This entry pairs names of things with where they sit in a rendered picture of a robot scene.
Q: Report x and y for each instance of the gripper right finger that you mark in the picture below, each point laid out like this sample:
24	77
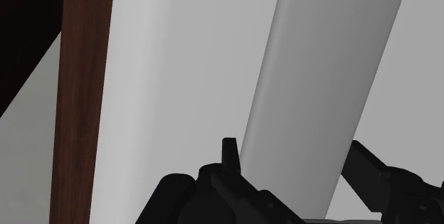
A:
399	195

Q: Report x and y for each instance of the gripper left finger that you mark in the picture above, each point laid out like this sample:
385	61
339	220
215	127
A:
215	195

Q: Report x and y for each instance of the grey flat rectangular slab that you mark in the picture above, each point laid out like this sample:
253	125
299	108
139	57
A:
319	88

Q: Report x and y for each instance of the brown wooden furniture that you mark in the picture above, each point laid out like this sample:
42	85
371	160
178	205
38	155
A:
81	98

